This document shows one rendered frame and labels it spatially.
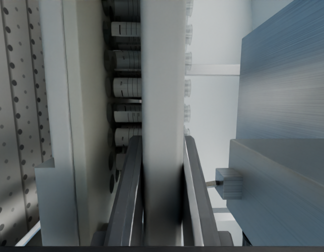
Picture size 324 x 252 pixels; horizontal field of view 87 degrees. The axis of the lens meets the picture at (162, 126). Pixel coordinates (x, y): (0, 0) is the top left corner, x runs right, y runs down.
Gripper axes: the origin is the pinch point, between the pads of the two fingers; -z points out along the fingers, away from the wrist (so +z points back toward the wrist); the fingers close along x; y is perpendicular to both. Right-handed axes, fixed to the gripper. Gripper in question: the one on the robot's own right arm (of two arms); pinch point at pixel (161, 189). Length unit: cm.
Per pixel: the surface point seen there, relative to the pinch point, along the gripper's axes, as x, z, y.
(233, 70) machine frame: -43, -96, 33
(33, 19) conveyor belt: 11.2, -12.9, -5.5
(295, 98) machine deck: -29.1, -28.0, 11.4
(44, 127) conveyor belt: 11.2, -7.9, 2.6
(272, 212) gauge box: -9.8, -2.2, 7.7
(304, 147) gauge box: -16.4, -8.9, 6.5
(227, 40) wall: -129, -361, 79
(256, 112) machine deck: -29, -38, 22
